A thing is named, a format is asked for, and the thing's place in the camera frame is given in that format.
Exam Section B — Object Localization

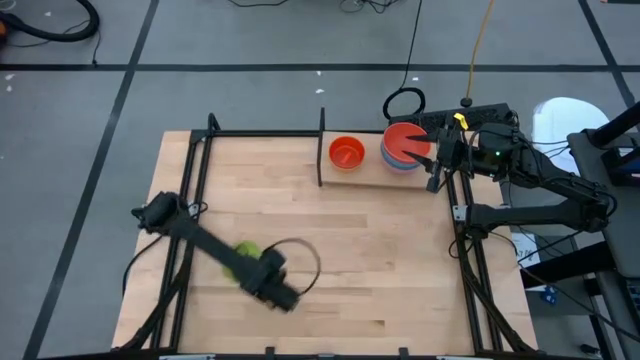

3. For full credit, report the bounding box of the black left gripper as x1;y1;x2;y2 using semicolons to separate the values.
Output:
242;253;302;314

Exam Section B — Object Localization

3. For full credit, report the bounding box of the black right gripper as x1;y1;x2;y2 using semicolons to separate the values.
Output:
401;127;476;194

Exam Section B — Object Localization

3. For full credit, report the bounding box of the orange round bowl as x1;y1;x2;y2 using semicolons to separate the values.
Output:
383;121;433;166

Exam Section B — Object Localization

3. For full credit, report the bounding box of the pink bowl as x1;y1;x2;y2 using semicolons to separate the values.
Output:
385;152;424;176

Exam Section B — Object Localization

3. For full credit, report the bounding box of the slate blue bowl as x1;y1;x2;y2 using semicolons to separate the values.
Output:
381;142;424;173

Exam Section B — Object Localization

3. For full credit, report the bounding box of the yellow translucent bowl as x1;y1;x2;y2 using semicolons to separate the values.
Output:
221;240;265;283

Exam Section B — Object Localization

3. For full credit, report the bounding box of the small orange tub bowl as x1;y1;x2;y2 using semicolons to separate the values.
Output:
327;134;367;173

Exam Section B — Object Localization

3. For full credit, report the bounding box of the black power strip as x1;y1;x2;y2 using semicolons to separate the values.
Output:
388;102;517;133

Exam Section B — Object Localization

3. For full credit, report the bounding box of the white paper sheet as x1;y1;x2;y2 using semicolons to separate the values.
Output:
510;231;542;270

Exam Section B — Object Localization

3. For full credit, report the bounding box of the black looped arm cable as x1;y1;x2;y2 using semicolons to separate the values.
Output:
261;237;323;298

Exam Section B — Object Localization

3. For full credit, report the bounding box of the black shelf side post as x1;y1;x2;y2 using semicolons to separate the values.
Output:
316;106;327;188

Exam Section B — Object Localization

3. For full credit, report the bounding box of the thin black cable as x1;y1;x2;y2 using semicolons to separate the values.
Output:
381;0;428;122

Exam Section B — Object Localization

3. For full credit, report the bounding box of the yellow cable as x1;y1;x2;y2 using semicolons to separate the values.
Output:
462;0;497;109

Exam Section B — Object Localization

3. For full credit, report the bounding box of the black metal table frame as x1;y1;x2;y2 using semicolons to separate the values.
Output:
112;112;539;360

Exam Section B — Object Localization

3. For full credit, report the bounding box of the black vacuum hose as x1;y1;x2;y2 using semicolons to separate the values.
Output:
0;0;101;43

